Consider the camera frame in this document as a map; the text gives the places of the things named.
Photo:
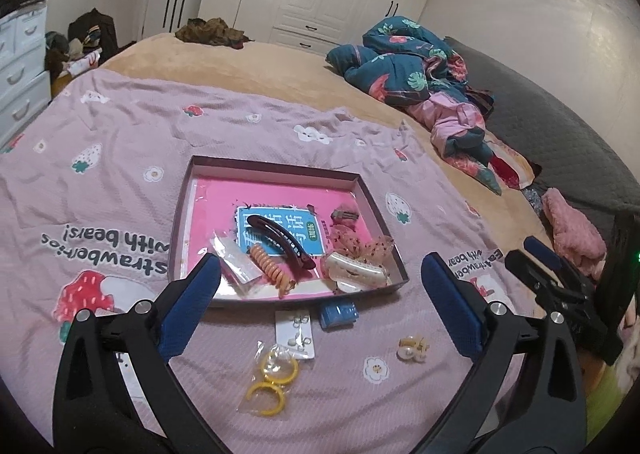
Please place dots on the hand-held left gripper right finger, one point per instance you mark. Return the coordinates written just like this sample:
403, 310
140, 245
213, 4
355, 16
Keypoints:
450, 309

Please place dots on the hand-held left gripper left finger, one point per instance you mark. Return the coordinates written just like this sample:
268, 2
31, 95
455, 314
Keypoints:
192, 304

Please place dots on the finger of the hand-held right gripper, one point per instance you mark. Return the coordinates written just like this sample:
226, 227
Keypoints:
530, 269
545, 250

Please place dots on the clear plastic packet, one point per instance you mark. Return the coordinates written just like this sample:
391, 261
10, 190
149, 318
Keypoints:
235, 261

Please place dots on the pink shallow box tray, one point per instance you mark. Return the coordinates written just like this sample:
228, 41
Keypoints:
180, 234

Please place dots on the polka dot mesh scrunchie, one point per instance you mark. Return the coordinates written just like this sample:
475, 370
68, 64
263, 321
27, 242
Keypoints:
372, 246

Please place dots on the cream hair claw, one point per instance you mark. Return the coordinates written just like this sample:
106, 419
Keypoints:
355, 274

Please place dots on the dark red hair clip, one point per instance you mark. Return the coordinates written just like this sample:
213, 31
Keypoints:
285, 239

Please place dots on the small pink hair clip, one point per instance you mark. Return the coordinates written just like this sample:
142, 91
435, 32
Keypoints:
346, 213

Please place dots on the pink fluffy towel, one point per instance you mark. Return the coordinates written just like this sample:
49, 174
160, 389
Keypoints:
572, 231

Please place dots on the pearl hair clip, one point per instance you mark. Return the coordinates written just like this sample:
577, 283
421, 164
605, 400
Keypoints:
412, 349

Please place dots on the red floral blanket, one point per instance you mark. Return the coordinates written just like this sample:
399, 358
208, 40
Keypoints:
510, 169

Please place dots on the person's lime green clothing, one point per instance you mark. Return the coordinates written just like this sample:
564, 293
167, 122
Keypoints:
612, 396

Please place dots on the white earring card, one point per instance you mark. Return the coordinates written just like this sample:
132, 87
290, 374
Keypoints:
295, 334

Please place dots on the small blue box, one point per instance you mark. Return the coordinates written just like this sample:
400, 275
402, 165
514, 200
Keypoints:
339, 316

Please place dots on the grey padded headboard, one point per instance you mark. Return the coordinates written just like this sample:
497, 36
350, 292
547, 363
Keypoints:
550, 124

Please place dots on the pink strawberry printed blanket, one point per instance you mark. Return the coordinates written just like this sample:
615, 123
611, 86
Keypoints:
125, 159

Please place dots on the teal floral quilt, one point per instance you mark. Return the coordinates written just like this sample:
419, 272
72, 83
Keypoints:
400, 64

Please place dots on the tan bed sheet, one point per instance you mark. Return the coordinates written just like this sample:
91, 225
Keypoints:
280, 69

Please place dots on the brown crumpled cloth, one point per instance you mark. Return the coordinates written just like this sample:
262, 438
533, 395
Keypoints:
215, 31

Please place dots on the dark clothes pile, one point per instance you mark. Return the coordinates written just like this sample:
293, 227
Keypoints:
70, 56

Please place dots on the white drawer chest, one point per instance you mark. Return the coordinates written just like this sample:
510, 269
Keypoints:
22, 69

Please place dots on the black jacket pile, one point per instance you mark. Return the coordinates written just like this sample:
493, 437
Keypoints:
92, 31

